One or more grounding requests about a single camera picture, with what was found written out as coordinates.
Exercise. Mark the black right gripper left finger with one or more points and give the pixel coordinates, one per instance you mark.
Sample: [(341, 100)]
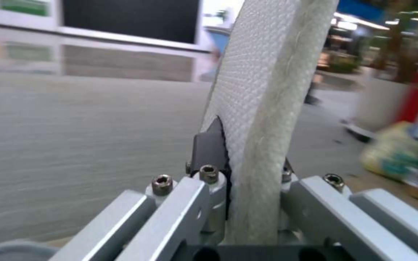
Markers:
[(165, 217)]

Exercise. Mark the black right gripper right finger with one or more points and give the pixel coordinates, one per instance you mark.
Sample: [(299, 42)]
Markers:
[(347, 217)]

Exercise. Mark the crumpled yellow green snack bag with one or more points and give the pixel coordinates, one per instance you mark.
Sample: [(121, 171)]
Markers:
[(397, 155)]

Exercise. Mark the white planter box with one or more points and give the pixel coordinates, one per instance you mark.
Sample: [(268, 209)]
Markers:
[(379, 106)]

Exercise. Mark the green potted plant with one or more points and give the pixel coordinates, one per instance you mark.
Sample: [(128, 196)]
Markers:
[(343, 64)]

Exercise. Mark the black framed wall panel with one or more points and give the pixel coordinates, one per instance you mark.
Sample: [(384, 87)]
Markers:
[(129, 20)]

